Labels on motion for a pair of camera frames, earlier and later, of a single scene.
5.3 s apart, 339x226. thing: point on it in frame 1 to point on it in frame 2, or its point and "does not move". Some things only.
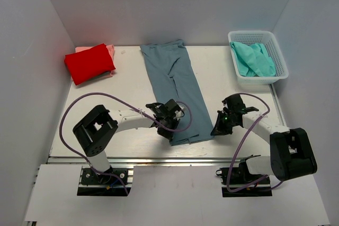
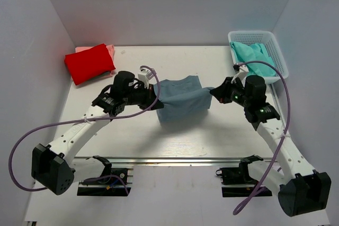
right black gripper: (219, 129) to (222, 92)
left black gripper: (168, 135) to (150, 95)
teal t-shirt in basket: (253, 60) does not move
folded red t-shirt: (90, 64) does not move
